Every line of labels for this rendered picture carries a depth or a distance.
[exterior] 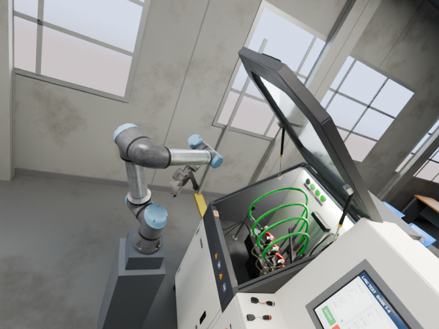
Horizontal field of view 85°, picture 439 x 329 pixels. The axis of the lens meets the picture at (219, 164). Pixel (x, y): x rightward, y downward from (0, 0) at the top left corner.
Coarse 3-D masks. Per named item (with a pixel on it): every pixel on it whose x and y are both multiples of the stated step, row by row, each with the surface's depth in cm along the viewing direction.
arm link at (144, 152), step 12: (132, 144) 91; (144, 144) 91; (156, 144) 95; (132, 156) 91; (144, 156) 91; (156, 156) 92; (168, 156) 96; (180, 156) 102; (192, 156) 108; (204, 156) 115; (216, 156) 120; (156, 168) 97
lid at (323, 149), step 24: (264, 72) 90; (288, 72) 73; (264, 96) 133; (288, 96) 81; (312, 96) 72; (288, 120) 129; (312, 120) 75; (312, 144) 115; (336, 144) 76; (312, 168) 165; (336, 168) 94; (336, 192) 141; (360, 192) 91; (360, 216) 125
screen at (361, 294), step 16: (352, 272) 97; (368, 272) 92; (336, 288) 99; (352, 288) 95; (368, 288) 90; (384, 288) 86; (320, 304) 102; (336, 304) 97; (352, 304) 92; (368, 304) 88; (384, 304) 84; (400, 304) 81; (320, 320) 99; (336, 320) 94; (352, 320) 90; (368, 320) 86; (384, 320) 83; (400, 320) 79; (416, 320) 76
